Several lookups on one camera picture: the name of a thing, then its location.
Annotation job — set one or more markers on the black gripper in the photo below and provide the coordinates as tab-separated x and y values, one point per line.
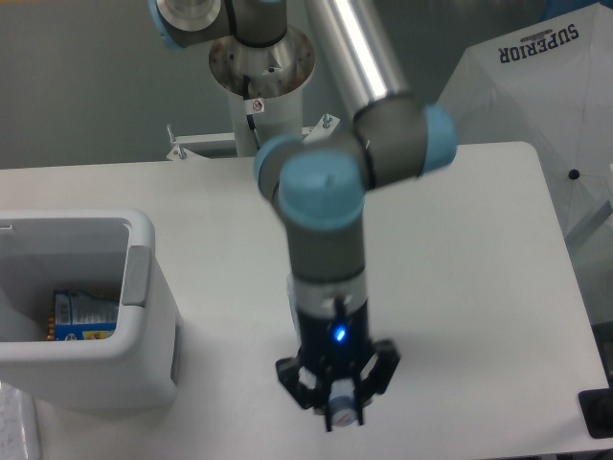
337	349

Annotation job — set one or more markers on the crushed clear plastic bottle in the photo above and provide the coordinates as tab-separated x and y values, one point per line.
341	397

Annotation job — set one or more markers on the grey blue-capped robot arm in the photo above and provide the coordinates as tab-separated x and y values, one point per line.
317	187

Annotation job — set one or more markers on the white trash can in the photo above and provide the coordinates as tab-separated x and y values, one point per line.
107	252

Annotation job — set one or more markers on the blue yellow snack package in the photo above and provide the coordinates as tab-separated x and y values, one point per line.
81	315

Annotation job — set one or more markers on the black device at table edge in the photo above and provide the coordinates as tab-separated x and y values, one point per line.
596	408

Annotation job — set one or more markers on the white superior umbrella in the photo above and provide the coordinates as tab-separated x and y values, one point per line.
549	85

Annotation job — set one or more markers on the white metal base bracket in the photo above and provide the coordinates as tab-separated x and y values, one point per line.
223	145

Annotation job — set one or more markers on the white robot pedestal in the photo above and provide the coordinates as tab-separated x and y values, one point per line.
264	86

